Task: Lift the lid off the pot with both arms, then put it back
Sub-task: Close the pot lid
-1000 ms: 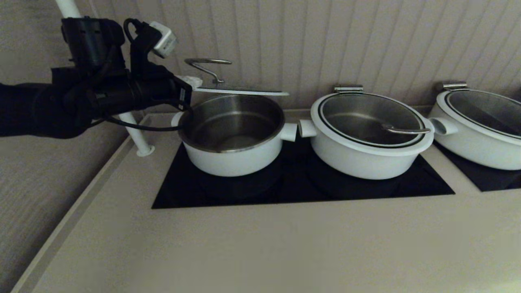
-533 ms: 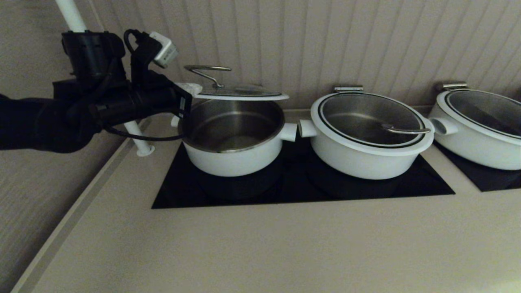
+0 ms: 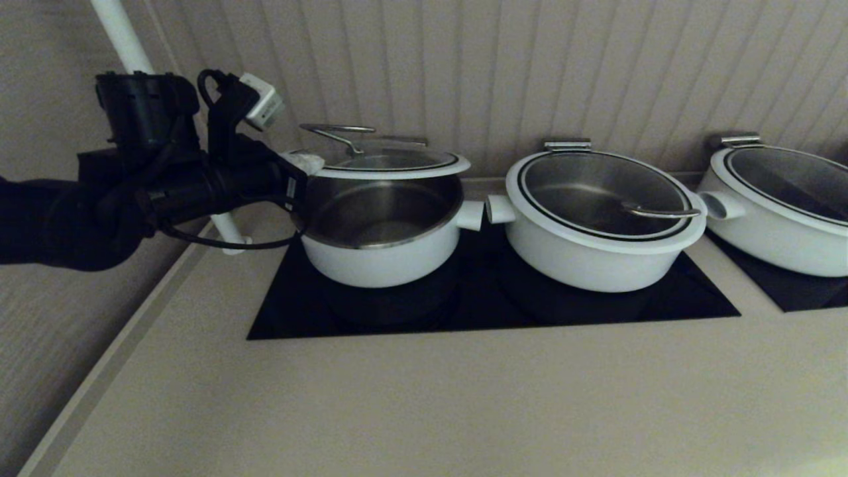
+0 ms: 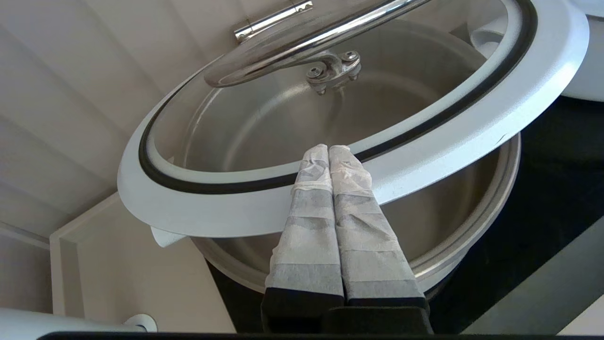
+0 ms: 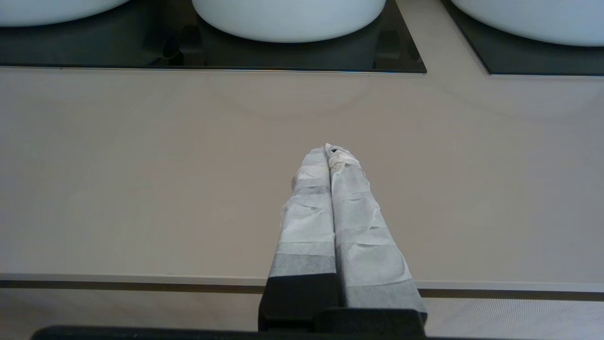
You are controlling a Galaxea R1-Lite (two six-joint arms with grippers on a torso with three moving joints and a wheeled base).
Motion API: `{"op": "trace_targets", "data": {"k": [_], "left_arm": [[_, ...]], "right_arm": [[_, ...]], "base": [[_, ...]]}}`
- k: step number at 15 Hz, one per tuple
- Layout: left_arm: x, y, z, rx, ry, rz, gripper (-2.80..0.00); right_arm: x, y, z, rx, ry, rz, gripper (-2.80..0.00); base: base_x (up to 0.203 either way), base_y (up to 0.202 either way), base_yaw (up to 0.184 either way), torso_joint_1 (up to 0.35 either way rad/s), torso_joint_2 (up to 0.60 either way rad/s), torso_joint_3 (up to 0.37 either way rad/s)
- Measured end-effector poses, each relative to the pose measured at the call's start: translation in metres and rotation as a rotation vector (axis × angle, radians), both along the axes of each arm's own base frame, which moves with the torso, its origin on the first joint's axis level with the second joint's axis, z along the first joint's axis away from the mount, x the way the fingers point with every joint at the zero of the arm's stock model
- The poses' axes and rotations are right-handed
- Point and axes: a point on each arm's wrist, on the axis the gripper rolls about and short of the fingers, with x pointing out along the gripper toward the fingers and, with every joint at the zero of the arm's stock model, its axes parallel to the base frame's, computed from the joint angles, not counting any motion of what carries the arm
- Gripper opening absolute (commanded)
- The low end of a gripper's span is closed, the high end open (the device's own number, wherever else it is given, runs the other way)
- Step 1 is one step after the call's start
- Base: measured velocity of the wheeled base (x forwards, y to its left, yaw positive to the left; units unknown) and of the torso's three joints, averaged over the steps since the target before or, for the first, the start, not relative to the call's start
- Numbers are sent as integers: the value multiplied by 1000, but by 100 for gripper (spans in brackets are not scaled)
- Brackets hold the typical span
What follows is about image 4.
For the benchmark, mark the white round cooking pot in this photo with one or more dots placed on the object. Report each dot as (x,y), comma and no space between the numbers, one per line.
(453,222)
(585,71)

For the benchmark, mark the metal cabinet hinge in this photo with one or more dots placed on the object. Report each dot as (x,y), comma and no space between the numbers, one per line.
(271,21)

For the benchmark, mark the glass lid with white rim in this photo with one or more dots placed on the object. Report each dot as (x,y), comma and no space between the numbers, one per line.
(424,146)

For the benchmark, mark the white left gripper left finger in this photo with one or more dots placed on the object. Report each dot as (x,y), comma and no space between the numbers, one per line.
(306,245)

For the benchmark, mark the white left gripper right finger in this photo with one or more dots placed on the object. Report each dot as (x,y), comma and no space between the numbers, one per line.
(370,245)

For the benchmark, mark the wide black glass cooktop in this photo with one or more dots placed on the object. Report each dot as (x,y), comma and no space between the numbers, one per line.
(542,198)

